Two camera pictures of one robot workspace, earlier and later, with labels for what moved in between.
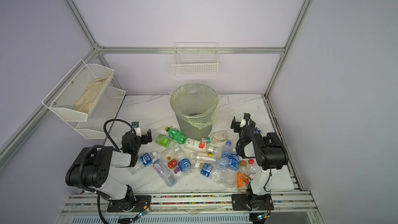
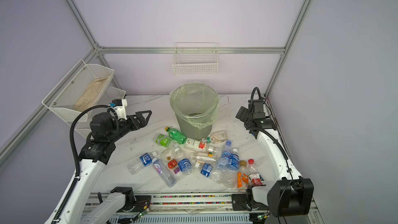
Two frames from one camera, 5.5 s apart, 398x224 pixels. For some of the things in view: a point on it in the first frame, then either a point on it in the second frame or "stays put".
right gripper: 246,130 -> 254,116
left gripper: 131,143 -> 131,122
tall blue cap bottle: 223,162 stays put
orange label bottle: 242,177 stays put
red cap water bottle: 251,169 stays put
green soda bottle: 176,135 stays put
